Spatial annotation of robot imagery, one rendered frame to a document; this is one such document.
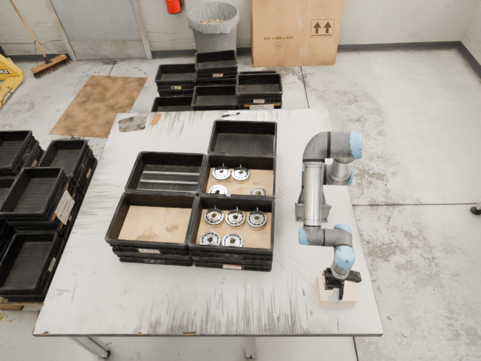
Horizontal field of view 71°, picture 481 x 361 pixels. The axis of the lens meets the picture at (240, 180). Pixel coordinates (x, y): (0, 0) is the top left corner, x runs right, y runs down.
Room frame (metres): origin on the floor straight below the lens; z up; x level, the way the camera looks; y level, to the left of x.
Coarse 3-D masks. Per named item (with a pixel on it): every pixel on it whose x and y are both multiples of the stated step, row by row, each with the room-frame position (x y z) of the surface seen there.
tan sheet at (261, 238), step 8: (224, 216) 0.99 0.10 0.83; (200, 224) 0.95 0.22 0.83; (224, 224) 0.94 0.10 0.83; (200, 232) 0.91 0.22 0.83; (216, 232) 0.90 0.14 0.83; (224, 232) 0.90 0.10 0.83; (240, 232) 0.89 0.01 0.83; (248, 232) 0.89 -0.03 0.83; (256, 232) 0.89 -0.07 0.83; (264, 232) 0.88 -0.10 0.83; (248, 240) 0.84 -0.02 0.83; (256, 240) 0.84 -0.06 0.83; (264, 240) 0.84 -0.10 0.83; (264, 248) 0.79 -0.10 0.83
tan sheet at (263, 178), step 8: (256, 176) 1.26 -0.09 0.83; (264, 176) 1.25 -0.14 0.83; (272, 176) 1.25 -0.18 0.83; (208, 184) 1.22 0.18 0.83; (216, 184) 1.21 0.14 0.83; (224, 184) 1.21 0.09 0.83; (232, 184) 1.21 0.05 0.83; (240, 184) 1.20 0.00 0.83; (248, 184) 1.20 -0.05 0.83; (256, 184) 1.20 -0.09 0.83; (264, 184) 1.19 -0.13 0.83; (272, 184) 1.19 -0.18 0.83; (232, 192) 1.15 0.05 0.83; (240, 192) 1.15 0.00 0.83; (248, 192) 1.14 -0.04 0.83
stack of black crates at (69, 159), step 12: (60, 144) 2.06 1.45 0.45; (72, 144) 2.06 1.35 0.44; (84, 144) 2.00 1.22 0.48; (48, 156) 1.93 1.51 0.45; (60, 156) 1.99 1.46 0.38; (72, 156) 1.98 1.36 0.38; (84, 156) 1.93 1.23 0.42; (72, 168) 1.74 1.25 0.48; (84, 168) 1.84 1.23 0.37; (72, 180) 1.67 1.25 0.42; (84, 180) 1.78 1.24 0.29; (84, 192) 1.70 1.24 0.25
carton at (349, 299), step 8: (320, 280) 0.64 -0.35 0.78; (320, 288) 0.60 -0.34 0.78; (344, 288) 0.59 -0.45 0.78; (352, 288) 0.59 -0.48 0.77; (320, 296) 0.57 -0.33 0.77; (328, 296) 0.56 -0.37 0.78; (344, 296) 0.56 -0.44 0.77; (352, 296) 0.56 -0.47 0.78; (320, 304) 0.54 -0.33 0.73; (328, 304) 0.54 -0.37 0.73; (344, 304) 0.54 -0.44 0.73; (352, 304) 0.53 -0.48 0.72
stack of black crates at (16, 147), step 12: (0, 132) 2.08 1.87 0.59; (12, 132) 2.08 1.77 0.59; (24, 132) 2.07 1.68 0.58; (0, 144) 2.04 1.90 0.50; (12, 144) 2.05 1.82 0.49; (24, 144) 1.93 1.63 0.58; (36, 144) 2.04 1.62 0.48; (0, 156) 1.91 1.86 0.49; (12, 156) 1.90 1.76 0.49; (24, 156) 1.87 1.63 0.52; (36, 156) 1.96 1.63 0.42; (0, 168) 1.69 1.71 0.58; (12, 168) 1.71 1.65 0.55
